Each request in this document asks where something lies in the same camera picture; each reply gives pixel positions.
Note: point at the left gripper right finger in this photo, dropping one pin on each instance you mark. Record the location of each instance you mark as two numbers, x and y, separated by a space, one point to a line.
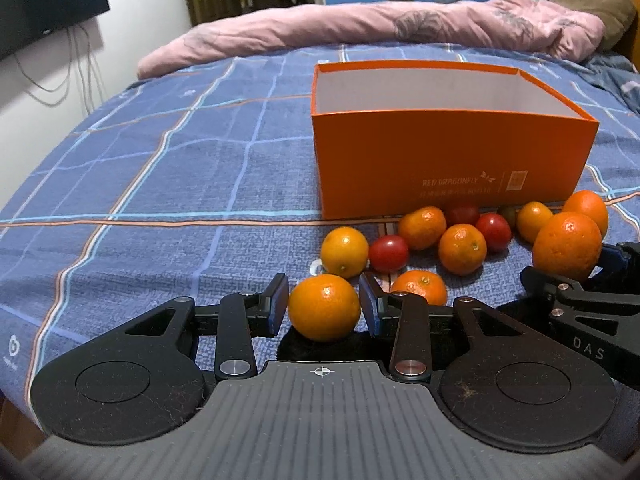
373 302

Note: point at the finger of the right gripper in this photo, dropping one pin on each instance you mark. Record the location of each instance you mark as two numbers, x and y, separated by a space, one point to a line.
614 259

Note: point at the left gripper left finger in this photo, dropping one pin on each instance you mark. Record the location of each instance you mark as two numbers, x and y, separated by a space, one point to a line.
273 304

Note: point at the large orange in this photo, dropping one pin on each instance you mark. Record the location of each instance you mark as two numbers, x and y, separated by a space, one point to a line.
591 205
569 245

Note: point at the small tangerine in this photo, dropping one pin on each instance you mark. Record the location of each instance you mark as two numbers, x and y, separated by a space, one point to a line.
421 229
427 284
324 307
462 249
344 252

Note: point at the small red tomato left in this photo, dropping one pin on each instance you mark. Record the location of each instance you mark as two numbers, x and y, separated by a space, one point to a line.
388 254

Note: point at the yellow-orange tangerine right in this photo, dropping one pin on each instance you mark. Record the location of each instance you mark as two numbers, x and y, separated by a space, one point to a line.
531 218

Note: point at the dark green small fruit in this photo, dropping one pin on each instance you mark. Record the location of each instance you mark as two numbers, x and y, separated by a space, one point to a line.
509 214

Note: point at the red tomato centre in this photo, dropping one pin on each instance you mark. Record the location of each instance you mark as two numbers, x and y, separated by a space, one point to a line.
496 231

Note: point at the red tomato near box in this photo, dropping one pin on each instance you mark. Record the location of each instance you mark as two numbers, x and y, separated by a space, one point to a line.
462 214

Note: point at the blue plaid bed sheet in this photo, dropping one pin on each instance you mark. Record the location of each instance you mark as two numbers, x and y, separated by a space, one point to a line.
202 183

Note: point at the orange cardboard box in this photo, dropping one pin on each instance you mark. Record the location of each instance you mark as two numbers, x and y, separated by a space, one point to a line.
392 136

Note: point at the grey-blue crumpled cloth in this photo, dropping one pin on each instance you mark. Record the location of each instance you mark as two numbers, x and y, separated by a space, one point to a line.
615 74

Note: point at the brown pillow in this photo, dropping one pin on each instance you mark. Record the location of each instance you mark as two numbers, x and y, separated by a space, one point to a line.
616 15

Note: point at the pink quilt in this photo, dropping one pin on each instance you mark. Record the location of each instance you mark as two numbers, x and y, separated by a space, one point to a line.
514 25

